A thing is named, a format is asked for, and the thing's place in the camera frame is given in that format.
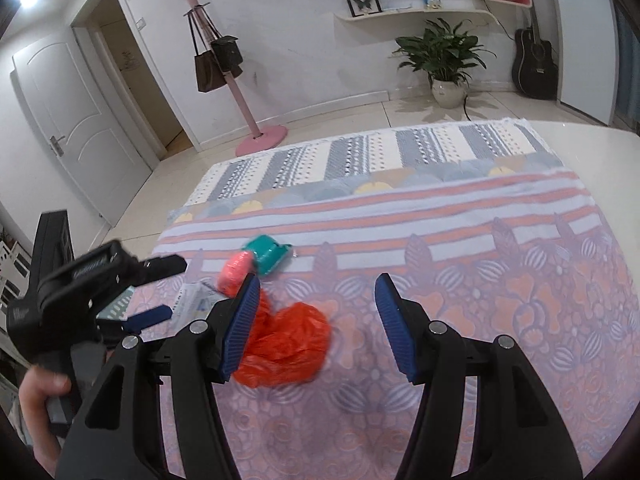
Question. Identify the white dining chair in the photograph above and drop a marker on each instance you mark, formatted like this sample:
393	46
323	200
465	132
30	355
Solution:
14	272

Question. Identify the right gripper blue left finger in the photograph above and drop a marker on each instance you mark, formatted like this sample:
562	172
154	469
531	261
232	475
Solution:
243	310

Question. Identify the person's left hand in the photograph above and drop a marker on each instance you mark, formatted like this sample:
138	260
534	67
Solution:
38	386

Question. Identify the white curved lower shelf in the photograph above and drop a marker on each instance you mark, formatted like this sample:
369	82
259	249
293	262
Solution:
475	17

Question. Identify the pink coat rack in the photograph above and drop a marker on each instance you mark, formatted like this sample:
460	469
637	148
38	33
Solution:
259	138

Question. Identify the brown handbag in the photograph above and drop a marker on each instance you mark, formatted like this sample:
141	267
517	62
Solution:
209	76

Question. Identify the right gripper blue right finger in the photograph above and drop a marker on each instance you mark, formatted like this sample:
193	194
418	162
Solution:
390	307

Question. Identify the framed butterfly picture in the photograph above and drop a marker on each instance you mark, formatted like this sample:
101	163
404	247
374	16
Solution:
359	8

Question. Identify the white leaflet paper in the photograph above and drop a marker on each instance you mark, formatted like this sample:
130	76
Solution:
193	302

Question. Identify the patterned pink purple tablecloth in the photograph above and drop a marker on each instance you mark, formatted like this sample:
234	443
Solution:
447	300

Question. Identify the pink clay bag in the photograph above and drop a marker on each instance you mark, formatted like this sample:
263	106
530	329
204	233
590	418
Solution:
234	272

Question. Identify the black acoustic guitar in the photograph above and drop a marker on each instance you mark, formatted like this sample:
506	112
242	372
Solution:
534	72

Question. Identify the white refrigerator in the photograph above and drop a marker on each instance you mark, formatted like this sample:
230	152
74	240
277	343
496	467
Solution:
588	57

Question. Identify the potted green plant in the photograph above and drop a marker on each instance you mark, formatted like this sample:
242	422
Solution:
447	54

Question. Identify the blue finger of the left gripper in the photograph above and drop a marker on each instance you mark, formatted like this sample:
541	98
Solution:
139	322
157	269

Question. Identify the white interior door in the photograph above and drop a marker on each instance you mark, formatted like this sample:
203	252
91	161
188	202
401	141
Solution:
73	116

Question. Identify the black handbag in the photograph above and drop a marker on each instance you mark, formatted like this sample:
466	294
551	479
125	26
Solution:
226	50

